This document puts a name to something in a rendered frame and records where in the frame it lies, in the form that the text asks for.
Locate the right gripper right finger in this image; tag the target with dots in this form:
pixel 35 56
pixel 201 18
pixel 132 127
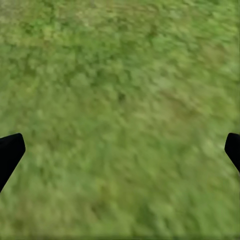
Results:
pixel 232 148

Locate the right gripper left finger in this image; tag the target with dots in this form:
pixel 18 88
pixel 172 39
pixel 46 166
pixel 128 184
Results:
pixel 12 148

